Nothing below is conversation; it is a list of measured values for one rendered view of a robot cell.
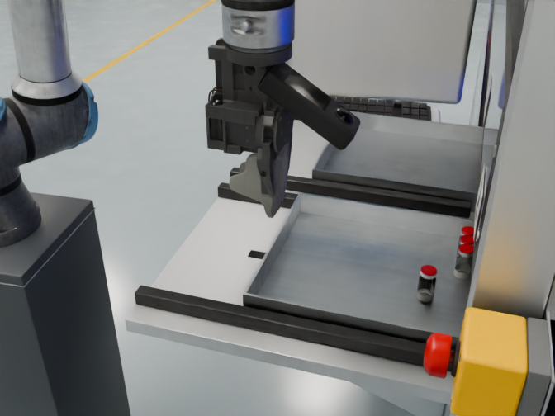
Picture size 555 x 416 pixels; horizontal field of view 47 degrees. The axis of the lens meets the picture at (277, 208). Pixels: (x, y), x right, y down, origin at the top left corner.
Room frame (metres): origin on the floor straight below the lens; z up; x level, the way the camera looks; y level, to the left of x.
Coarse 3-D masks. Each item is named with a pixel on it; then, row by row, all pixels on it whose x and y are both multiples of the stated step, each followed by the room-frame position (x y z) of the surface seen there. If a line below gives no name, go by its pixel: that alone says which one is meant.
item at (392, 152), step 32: (384, 128) 1.16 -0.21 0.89; (416, 128) 1.14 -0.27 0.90; (448, 128) 1.12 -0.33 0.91; (480, 128) 1.10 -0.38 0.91; (320, 160) 0.98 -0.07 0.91; (352, 160) 1.03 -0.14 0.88; (384, 160) 1.03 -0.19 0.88; (416, 160) 1.03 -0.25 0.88; (448, 160) 1.03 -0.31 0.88; (480, 160) 1.03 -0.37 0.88; (416, 192) 0.89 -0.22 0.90; (448, 192) 0.87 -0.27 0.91
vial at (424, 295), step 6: (420, 276) 0.65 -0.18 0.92; (426, 276) 0.64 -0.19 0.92; (432, 276) 0.64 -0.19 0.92; (420, 282) 0.64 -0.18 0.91; (426, 282) 0.64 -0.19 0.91; (432, 282) 0.64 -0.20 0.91; (420, 288) 0.64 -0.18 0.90; (426, 288) 0.63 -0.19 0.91; (432, 288) 0.64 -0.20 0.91; (420, 294) 0.64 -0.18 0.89; (426, 294) 0.63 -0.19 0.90; (432, 294) 0.64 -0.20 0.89; (420, 300) 0.64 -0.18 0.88; (426, 300) 0.63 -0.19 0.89
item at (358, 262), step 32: (288, 224) 0.79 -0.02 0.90; (320, 224) 0.82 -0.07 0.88; (352, 224) 0.82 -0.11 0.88; (384, 224) 0.82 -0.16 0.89; (416, 224) 0.80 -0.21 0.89; (448, 224) 0.79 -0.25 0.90; (288, 256) 0.74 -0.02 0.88; (320, 256) 0.74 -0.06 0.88; (352, 256) 0.74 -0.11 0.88; (384, 256) 0.74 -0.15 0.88; (416, 256) 0.74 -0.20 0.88; (448, 256) 0.74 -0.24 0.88; (256, 288) 0.65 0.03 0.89; (288, 288) 0.66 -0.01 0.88; (320, 288) 0.66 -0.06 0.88; (352, 288) 0.66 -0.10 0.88; (384, 288) 0.66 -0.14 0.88; (416, 288) 0.66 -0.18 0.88; (448, 288) 0.66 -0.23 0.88; (320, 320) 0.58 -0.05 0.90; (352, 320) 0.57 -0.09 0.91; (384, 320) 0.56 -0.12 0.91; (416, 320) 0.60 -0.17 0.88; (448, 320) 0.60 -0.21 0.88
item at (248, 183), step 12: (252, 156) 0.64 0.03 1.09; (252, 168) 0.64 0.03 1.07; (276, 168) 0.64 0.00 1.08; (240, 180) 0.65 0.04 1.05; (252, 180) 0.64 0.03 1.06; (276, 180) 0.64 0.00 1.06; (240, 192) 0.65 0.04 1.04; (252, 192) 0.65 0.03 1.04; (276, 192) 0.64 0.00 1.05; (264, 204) 0.64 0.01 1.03; (276, 204) 0.64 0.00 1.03
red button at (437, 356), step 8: (432, 336) 0.43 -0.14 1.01; (440, 336) 0.43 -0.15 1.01; (448, 336) 0.43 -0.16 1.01; (432, 344) 0.42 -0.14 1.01; (440, 344) 0.42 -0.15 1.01; (448, 344) 0.42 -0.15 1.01; (432, 352) 0.42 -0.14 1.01; (440, 352) 0.41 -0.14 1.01; (448, 352) 0.41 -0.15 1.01; (424, 360) 0.42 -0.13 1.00; (432, 360) 0.41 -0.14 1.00; (440, 360) 0.41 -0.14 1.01; (448, 360) 0.41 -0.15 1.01; (432, 368) 0.41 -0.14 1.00; (440, 368) 0.41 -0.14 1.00; (440, 376) 0.41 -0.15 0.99
